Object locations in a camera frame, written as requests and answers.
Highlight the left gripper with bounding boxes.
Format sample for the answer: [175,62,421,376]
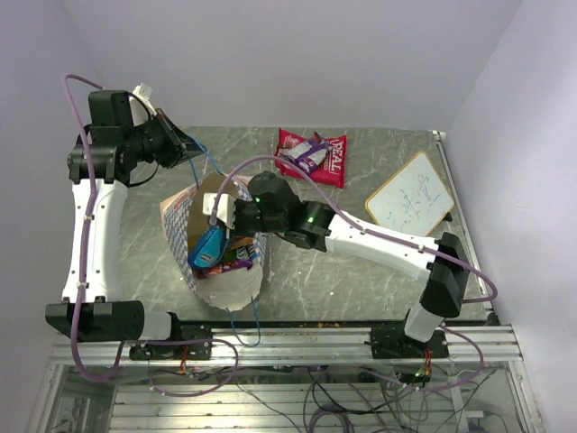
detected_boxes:
[124,107,207,169]

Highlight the blue snack packet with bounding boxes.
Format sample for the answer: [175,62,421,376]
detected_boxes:
[188,226,229,269]

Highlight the checkered paper bag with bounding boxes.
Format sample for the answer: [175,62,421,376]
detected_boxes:
[159,143,271,348]

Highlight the purple snack pack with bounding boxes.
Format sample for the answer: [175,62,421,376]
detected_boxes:
[279,133,331,175]

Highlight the pink crisps bag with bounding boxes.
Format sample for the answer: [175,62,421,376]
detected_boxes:
[275,128,347,189]

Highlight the orange snack packet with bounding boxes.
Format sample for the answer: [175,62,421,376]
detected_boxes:
[225,236,253,253]

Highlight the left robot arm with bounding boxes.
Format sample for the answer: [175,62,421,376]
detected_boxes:
[45,84,201,358]

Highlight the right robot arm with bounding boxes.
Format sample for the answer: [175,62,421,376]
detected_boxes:
[218,171,470,357]

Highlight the purple chocolate pack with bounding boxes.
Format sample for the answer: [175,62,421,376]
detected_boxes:
[193,258,252,280]

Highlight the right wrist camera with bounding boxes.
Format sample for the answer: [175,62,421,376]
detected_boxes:
[202,193,236,229]

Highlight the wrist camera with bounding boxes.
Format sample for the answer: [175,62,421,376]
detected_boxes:
[129,83,156,126]
[202,193,236,229]

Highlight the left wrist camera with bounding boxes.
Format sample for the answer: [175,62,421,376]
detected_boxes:
[129,83,156,126]

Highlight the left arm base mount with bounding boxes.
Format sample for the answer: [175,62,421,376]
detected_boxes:
[129,325,213,361]

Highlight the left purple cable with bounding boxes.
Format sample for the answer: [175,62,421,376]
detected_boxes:
[60,74,125,383]

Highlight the small whiteboard yellow frame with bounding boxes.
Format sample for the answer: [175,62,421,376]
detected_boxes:
[365,152,454,236]

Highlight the aluminium rail frame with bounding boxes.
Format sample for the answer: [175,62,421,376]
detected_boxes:
[26,128,542,433]

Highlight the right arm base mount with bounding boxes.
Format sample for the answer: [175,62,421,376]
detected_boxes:
[364,323,449,360]

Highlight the tangled floor cables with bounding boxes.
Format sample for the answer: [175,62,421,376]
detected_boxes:
[148,340,510,433]

